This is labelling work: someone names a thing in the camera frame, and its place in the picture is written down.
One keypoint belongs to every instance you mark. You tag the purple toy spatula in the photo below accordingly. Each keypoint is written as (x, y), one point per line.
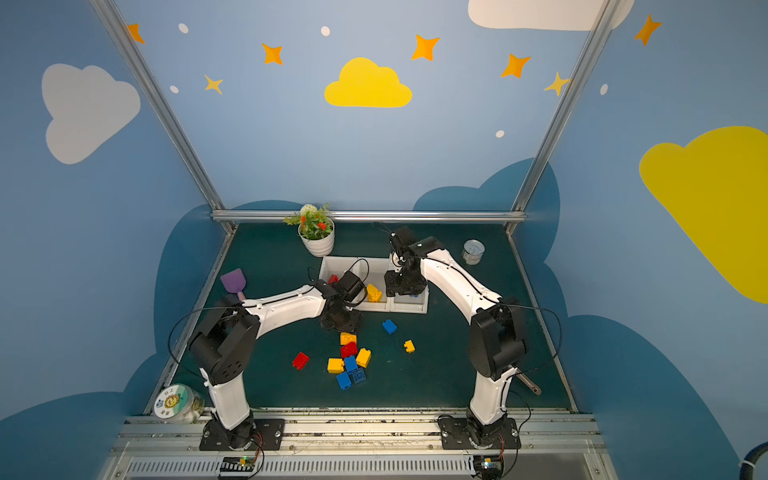
(234, 282)

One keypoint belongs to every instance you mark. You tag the white bin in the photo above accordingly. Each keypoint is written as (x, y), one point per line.
(414, 303)
(338, 265)
(372, 272)

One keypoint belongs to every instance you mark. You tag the left circuit board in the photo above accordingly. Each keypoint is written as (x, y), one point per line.
(241, 467)

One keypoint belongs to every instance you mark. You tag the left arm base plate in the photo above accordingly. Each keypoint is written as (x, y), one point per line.
(249, 435)

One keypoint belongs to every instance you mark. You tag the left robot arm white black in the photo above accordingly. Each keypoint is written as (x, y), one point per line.
(223, 342)

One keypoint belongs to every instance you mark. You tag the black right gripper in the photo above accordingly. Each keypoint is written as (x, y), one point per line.
(405, 285)

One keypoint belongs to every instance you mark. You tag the blue textured lego brick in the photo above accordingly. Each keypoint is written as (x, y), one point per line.
(357, 375)

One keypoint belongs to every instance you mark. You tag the right circuit board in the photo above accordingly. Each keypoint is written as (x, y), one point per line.
(487, 468)

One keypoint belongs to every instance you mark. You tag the yellow lego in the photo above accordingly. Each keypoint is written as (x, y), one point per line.
(374, 295)

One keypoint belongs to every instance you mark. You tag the silver tin can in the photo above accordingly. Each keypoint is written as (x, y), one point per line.
(473, 251)

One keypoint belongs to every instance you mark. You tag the blue lego brick bottom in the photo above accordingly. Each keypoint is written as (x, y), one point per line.
(344, 381)

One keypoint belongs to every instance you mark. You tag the potted plant white pot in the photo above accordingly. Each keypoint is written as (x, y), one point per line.
(315, 228)

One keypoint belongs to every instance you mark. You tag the brown slotted spatula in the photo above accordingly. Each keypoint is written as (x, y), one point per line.
(531, 385)

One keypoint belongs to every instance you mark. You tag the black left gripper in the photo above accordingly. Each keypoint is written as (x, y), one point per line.
(341, 320)

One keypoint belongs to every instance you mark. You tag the circuit board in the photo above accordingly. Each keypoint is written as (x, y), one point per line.
(487, 468)
(241, 467)

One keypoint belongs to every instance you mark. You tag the yellow lego brick right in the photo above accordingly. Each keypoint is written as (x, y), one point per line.
(363, 358)

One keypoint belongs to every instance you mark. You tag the white middle bin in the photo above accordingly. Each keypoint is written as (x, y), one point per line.
(372, 272)

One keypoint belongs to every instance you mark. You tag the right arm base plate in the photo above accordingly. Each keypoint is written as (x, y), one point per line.
(469, 434)

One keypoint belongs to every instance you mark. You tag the yellow lego brick bottom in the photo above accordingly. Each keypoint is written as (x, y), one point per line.
(336, 366)

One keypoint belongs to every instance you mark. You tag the white left bin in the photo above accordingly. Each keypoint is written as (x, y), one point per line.
(338, 265)

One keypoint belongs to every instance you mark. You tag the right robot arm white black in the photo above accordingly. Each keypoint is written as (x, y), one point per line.
(498, 339)

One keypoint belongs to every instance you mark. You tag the white right bin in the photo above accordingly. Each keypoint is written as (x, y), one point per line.
(414, 303)

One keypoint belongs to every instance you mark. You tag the yellow lego brick stacked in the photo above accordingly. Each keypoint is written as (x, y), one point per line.
(346, 338)

